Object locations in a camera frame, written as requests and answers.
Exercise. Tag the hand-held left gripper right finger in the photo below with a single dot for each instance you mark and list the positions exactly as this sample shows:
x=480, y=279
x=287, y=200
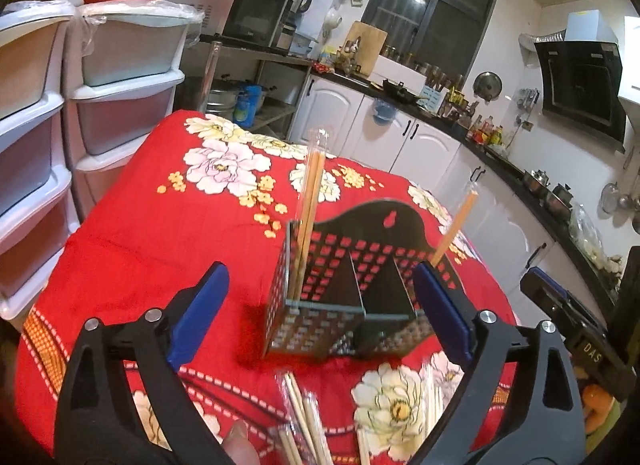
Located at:
x=445, y=315

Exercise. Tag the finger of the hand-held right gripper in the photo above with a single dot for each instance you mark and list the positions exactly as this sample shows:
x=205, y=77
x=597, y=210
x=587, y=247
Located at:
x=547, y=295

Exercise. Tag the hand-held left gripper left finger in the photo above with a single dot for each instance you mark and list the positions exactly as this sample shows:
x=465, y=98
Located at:
x=197, y=315

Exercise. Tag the wooden chopstick pair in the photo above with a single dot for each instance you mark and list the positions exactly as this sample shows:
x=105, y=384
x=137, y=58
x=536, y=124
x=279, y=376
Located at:
x=457, y=225
x=363, y=447
x=287, y=447
x=312, y=180
x=432, y=395
x=315, y=427
x=294, y=397

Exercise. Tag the dark perforated utensil holder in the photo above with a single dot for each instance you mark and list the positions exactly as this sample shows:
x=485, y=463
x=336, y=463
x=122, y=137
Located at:
x=320, y=330

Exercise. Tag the person's left hand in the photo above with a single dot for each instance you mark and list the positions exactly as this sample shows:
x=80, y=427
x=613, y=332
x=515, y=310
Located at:
x=242, y=445

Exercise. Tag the person's orange green clothing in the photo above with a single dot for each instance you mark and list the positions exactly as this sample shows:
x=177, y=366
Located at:
x=597, y=402

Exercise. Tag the red floral blanket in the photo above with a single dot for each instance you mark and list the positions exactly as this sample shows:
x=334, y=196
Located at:
x=150, y=245

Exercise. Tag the steel cooking pot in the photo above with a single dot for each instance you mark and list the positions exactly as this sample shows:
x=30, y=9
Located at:
x=560, y=200
x=537, y=182

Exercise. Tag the hanging steel strainer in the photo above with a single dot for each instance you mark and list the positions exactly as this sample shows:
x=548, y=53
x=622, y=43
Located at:
x=611, y=197

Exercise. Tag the black kitchen countertop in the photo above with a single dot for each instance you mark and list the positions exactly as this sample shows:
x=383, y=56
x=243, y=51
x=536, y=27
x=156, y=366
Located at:
x=492, y=156

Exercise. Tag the white kitchen cabinets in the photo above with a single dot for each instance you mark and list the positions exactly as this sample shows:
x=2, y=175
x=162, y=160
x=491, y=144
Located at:
x=430, y=145

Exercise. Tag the row of condiment bottles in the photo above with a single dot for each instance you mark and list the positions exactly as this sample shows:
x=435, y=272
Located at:
x=487, y=132

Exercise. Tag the black range hood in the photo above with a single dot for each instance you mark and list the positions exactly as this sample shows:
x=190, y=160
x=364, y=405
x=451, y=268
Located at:
x=580, y=85

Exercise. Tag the blue hanging bag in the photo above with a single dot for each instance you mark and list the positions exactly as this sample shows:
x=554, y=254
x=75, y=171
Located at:
x=384, y=111

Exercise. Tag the blue plastic container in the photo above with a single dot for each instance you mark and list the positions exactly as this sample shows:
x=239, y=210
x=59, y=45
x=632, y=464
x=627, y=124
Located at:
x=247, y=105

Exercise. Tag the hanging steel pot lid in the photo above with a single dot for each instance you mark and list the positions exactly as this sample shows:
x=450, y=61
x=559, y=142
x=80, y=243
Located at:
x=487, y=86

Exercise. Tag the blue knife rack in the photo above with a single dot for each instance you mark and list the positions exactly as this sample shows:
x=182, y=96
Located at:
x=431, y=97

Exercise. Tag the steel steamer pot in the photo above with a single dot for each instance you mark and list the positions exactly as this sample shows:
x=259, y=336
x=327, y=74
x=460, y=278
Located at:
x=222, y=97

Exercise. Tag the black wok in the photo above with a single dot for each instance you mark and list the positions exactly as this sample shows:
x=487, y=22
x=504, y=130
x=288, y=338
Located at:
x=397, y=89

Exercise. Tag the white plastic drawer tower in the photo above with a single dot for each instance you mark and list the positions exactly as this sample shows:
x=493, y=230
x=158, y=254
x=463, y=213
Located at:
x=130, y=55
x=25, y=95

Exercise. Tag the steel kitchen rack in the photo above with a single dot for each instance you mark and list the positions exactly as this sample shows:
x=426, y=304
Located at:
x=280, y=57

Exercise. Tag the wooden cutting board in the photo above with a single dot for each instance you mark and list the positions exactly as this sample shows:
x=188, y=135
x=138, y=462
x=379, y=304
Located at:
x=367, y=45

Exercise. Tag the dark kitchen window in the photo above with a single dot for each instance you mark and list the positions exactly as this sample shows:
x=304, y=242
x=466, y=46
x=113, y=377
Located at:
x=415, y=10

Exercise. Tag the white kettle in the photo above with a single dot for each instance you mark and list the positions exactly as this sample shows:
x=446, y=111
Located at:
x=332, y=20

